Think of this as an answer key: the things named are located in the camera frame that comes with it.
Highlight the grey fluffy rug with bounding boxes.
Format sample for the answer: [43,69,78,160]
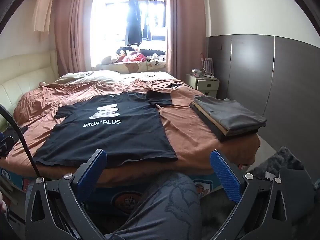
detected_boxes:
[271,146,314,180]

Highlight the black t-shirt white print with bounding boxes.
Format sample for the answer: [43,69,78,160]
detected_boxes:
[33,92,178,167]

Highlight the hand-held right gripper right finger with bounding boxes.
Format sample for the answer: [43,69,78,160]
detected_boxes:
[210,150,316,240]

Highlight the pile of plush toys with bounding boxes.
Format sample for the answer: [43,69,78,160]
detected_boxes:
[100,46,167,64]

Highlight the window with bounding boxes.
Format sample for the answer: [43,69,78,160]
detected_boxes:
[94,0,167,68]

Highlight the grey folded garment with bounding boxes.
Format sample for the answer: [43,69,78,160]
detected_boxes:
[194,96,267,132]

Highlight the beige folded garment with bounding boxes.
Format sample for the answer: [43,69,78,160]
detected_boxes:
[191,101,229,136]

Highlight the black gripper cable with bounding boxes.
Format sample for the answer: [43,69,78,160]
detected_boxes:
[0,104,42,179]

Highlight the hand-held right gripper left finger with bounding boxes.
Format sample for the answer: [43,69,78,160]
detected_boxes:
[25,149,108,240]

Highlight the pink curtain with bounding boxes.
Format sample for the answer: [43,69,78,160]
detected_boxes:
[49,0,97,74]
[165,0,209,80]

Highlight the orange-brown blanket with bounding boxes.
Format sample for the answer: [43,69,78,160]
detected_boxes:
[5,79,261,180]

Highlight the bear print cushion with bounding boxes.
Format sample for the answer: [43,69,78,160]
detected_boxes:
[96,60,167,74]

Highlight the striped gift bag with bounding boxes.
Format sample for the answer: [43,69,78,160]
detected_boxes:
[200,52,215,77]

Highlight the cream padded headboard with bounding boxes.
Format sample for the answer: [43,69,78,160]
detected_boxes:
[0,50,59,128]

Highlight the dark hanging coat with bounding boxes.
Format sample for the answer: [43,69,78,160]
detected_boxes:
[124,0,143,47]

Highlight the person's leg grey pants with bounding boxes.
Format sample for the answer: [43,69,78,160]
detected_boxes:
[99,171,203,240]

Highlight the cream nightstand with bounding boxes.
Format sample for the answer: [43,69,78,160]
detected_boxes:
[185,74,220,97]

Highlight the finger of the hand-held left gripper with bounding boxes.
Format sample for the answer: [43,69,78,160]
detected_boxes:
[0,131,15,158]

